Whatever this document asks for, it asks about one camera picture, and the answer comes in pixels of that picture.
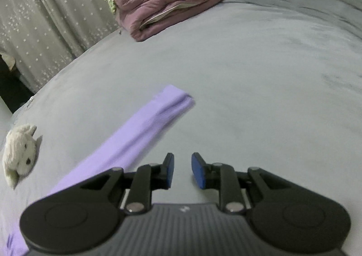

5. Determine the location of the beige hanging cloth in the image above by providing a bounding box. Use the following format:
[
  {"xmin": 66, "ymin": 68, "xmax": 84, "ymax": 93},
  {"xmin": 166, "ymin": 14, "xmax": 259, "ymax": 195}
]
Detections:
[{"xmin": 0, "ymin": 52, "xmax": 16, "ymax": 71}]

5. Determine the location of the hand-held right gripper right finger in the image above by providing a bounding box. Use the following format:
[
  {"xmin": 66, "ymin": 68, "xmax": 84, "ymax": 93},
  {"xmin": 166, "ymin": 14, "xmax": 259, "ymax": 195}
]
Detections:
[{"xmin": 191, "ymin": 152, "xmax": 286, "ymax": 214}]

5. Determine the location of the grey star-print curtain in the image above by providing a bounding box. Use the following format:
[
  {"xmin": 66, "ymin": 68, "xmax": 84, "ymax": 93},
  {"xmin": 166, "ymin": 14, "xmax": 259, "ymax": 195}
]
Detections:
[{"xmin": 0, "ymin": 0, "xmax": 122, "ymax": 94}]

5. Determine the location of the black hanging garment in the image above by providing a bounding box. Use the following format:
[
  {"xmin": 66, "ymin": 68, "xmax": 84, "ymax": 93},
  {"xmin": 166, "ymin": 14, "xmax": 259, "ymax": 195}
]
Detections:
[{"xmin": 0, "ymin": 55, "xmax": 34, "ymax": 114}]

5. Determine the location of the white plush dog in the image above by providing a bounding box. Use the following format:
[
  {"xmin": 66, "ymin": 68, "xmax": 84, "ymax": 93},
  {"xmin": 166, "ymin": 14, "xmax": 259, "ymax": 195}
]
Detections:
[{"xmin": 2, "ymin": 124, "xmax": 43, "ymax": 190}]

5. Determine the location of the purple garment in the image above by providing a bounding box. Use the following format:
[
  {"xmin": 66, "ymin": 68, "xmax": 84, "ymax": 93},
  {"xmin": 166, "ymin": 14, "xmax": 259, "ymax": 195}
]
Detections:
[{"xmin": 6, "ymin": 85, "xmax": 195, "ymax": 256}]

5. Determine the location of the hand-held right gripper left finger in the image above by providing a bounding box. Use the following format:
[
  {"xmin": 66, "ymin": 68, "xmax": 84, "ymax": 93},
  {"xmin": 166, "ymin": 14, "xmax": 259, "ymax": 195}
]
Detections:
[{"xmin": 81, "ymin": 152, "xmax": 175, "ymax": 214}]

